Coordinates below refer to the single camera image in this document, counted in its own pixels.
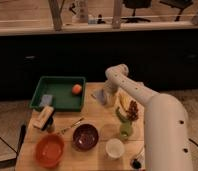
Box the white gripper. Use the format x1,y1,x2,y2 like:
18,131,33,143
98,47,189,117
103,88,117,107

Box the grey blue towel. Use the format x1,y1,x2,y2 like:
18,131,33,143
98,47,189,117
92,89,106,105

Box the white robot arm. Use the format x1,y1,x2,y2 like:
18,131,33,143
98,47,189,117
104,64,193,171

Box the purple bowl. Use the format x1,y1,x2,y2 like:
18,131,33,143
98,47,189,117
73,124,99,151

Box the orange bowl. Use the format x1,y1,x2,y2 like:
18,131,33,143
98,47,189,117
34,134,64,168

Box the yellow banana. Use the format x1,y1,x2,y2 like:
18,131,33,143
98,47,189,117
119,93,129,111

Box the green pepper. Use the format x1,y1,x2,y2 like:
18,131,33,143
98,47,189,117
115,107,128,123

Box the purple grapes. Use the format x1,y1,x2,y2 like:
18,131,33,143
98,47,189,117
127,101,138,121

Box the orange fruit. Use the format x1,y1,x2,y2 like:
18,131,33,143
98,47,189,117
72,84,82,95

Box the green plastic tray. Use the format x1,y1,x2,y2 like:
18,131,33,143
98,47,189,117
30,76,86,112

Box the green cup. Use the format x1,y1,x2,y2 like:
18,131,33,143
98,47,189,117
119,122,133,139

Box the white cup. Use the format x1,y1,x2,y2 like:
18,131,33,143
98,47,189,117
105,138,125,159

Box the metal fork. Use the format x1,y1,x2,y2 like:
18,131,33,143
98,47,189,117
59,117,84,134

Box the white dish brush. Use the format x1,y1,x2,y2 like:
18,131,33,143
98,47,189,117
130,148,145,171

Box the black office chair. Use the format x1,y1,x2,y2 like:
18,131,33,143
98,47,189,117
123,0,151,23

